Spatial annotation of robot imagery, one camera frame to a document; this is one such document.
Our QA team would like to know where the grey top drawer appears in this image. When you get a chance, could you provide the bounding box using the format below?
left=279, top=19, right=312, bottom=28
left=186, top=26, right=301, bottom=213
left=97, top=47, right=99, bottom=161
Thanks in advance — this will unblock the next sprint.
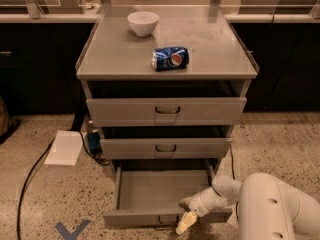
left=87, top=97, right=246, bottom=127

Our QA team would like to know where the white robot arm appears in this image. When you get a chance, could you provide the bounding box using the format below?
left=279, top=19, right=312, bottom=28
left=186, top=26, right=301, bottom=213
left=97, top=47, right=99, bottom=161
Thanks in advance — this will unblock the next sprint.
left=176, top=173, right=320, bottom=240

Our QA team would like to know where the grey drawer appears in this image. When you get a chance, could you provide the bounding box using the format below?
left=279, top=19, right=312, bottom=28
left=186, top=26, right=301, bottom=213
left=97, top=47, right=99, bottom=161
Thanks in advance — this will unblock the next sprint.
left=102, top=165, right=234, bottom=228
left=100, top=138, right=231, bottom=160
left=87, top=97, right=246, bottom=127

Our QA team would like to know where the white paper sheet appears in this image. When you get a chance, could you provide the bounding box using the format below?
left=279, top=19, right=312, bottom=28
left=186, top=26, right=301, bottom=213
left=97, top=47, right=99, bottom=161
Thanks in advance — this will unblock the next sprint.
left=45, top=130, right=82, bottom=166

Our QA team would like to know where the blue Pepsi can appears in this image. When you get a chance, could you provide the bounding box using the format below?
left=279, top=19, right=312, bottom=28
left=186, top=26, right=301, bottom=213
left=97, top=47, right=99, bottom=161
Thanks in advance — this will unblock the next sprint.
left=151, top=46, right=190, bottom=72

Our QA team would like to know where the white bowl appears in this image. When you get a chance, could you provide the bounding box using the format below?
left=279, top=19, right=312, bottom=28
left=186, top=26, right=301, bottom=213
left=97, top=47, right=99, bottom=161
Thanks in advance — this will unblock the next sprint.
left=127, top=11, right=159, bottom=37

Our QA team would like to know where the black cable left floor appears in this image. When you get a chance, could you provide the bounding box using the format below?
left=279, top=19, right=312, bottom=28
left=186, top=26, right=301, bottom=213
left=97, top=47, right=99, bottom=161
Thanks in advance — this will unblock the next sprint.
left=16, top=130, right=111, bottom=240

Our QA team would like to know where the blue box behind cabinet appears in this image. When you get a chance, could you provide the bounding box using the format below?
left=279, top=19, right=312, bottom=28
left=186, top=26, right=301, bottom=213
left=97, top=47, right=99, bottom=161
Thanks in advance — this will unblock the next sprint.
left=87, top=132, right=101, bottom=154

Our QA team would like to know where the brown bag at left edge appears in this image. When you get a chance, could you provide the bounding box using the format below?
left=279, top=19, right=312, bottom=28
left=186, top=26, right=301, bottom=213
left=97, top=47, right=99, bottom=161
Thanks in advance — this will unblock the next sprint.
left=0, top=95, right=13, bottom=137

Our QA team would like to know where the blue tape floor mark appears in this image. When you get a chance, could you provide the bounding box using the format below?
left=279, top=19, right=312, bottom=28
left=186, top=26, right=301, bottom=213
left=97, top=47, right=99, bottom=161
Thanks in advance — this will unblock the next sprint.
left=54, top=218, right=92, bottom=240

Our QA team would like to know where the grey drawer cabinet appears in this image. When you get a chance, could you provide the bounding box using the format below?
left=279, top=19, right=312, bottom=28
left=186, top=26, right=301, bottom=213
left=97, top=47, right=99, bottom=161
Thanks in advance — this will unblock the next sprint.
left=75, top=4, right=260, bottom=189

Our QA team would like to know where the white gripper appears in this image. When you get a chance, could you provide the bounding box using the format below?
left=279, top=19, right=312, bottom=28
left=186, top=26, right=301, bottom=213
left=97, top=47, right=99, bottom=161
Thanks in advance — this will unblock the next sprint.
left=176, top=187, right=229, bottom=235

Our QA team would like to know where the grey bottom drawer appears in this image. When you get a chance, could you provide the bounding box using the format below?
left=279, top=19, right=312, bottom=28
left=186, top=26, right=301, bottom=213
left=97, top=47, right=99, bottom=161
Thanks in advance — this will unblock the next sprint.
left=102, top=165, right=234, bottom=228

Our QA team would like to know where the grey middle drawer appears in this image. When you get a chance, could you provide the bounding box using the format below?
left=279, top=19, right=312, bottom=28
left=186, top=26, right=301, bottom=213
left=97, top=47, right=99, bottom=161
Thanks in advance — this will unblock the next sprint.
left=100, top=138, right=231, bottom=160

